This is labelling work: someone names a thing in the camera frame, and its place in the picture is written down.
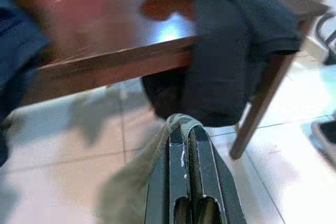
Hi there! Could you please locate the grey green garment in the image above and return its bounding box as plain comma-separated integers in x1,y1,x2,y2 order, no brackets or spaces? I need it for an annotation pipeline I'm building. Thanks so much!
99,113,203,224

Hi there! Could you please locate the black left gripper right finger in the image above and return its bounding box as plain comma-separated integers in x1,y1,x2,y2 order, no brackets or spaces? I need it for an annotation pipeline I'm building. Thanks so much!
192,126,248,224

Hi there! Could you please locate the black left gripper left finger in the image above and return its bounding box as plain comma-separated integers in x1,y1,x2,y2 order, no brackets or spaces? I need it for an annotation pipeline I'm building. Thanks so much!
145,126,194,224

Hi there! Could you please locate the dark knit garment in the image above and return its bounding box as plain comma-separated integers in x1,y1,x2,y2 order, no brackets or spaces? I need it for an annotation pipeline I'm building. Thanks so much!
136,0,304,128

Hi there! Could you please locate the dark wooden table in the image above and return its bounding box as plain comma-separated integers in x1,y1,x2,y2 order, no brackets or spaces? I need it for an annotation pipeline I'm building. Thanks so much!
18,0,330,161

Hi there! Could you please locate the navy garment with pink print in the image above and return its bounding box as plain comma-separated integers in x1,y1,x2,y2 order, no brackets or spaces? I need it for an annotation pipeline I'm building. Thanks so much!
0,6,52,168

